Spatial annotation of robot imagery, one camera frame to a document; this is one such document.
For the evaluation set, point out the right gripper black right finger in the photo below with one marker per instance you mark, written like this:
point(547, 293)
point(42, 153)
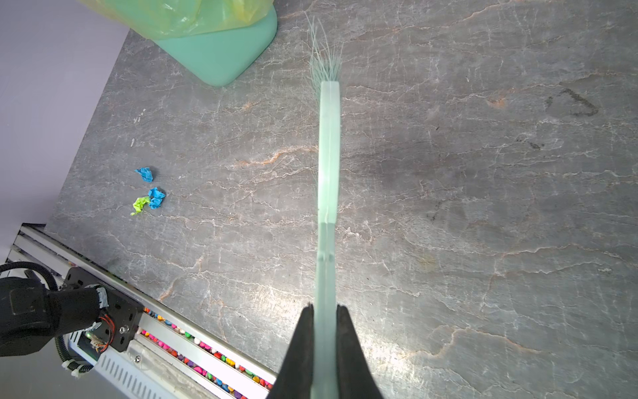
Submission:
point(353, 374)

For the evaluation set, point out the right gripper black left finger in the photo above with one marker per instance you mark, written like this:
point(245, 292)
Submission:
point(294, 379)

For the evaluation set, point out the mint green hand brush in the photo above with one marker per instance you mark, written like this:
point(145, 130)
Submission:
point(325, 65)

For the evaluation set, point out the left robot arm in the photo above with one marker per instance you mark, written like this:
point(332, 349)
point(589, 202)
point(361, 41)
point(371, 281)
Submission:
point(34, 311)

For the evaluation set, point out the blue green scraps front left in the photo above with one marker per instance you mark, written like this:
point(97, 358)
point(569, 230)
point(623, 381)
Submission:
point(155, 197)

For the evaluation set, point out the green trash bin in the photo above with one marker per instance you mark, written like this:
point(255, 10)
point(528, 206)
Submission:
point(218, 59)

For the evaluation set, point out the yellow-green plastic bin liner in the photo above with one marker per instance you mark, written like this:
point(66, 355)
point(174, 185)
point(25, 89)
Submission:
point(164, 19)

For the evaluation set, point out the aluminium front rail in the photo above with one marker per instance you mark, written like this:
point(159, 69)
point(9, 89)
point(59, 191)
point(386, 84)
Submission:
point(185, 359)

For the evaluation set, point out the white vented cable duct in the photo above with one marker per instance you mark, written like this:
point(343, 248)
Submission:
point(117, 369)

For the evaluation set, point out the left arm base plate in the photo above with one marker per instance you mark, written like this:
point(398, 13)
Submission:
point(118, 322)

